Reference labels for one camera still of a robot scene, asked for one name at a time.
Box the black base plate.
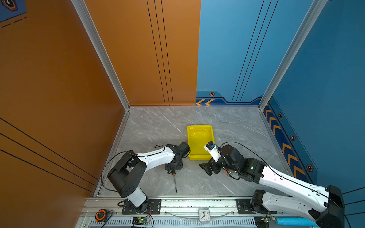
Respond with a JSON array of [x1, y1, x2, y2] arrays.
[[122, 199, 161, 215], [236, 199, 277, 215]]

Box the green circuit board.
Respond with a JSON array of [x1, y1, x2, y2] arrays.
[[131, 217, 153, 228]]

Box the small right circuit board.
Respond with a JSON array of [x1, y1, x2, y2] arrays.
[[261, 218, 274, 225]]

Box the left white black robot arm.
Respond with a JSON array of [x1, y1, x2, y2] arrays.
[[100, 142, 191, 213]]

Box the orange black tape measure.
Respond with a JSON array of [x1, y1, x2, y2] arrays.
[[95, 209, 108, 222]]

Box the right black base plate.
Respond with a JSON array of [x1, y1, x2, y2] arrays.
[[236, 199, 277, 215]]

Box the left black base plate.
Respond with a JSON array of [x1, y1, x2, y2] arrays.
[[122, 199, 161, 215]]

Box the aluminium front rail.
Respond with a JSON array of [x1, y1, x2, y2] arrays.
[[75, 196, 323, 228]]

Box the light blue tube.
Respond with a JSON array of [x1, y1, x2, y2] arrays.
[[276, 218, 319, 228]]

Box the black orange screwdriver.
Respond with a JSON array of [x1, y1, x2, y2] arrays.
[[173, 175, 177, 193]]

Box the yellow plastic bin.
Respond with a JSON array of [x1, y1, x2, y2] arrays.
[[187, 125, 215, 161]]

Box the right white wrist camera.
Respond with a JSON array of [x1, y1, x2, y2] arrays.
[[204, 141, 221, 162]]

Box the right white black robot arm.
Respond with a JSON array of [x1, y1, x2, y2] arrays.
[[200, 141, 351, 228]]

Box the white analog clock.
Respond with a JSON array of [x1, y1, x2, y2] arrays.
[[198, 208, 212, 223]]

